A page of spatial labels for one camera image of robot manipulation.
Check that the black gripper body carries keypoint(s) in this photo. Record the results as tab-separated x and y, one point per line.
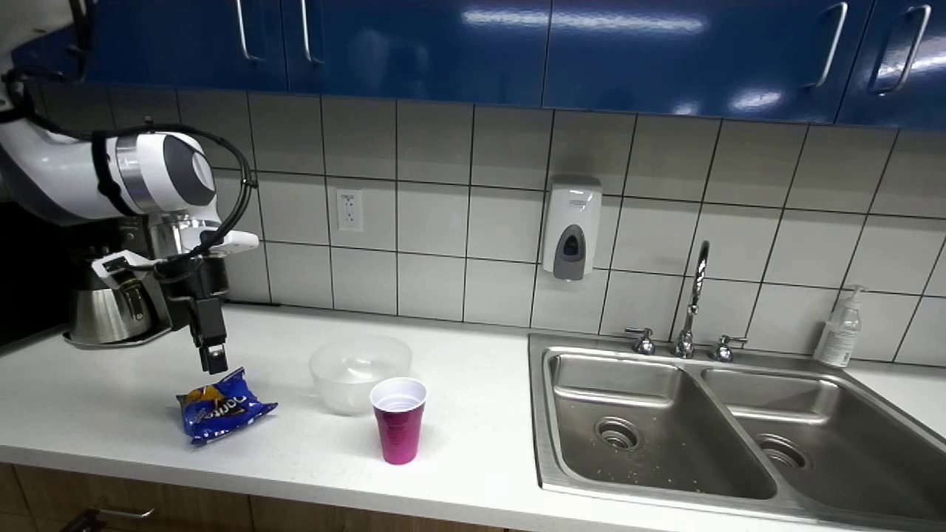
201	292

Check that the blue chips packet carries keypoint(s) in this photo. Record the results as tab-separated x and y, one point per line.
222	408

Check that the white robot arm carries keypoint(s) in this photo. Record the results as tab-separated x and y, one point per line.
59	173

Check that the clear plastic bowl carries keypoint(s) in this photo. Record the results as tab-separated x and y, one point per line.
349	372

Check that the steel coffee carafe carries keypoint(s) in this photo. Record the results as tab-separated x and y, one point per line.
106	320

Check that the wooden base cabinet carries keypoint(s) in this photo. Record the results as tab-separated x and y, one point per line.
197	512

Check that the black silver coffee maker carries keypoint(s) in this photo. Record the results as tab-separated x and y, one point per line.
34	277

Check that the magenta plastic cup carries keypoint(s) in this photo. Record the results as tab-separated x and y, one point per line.
399	431

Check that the blue glossy cabinet door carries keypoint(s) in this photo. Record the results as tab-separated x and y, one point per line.
414	49
689	60
167	40
888	108

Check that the stainless steel double sink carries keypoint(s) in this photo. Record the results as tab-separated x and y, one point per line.
670	445

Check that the chrome faucet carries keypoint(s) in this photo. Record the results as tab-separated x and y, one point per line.
692	298

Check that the clear pump soap bottle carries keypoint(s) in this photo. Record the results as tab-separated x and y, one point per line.
837	340

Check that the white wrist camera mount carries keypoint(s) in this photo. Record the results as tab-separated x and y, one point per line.
238	240

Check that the white wall outlet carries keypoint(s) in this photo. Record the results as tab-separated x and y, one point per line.
349	212

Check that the grey wall soap dispenser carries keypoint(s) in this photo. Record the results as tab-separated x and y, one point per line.
570	227

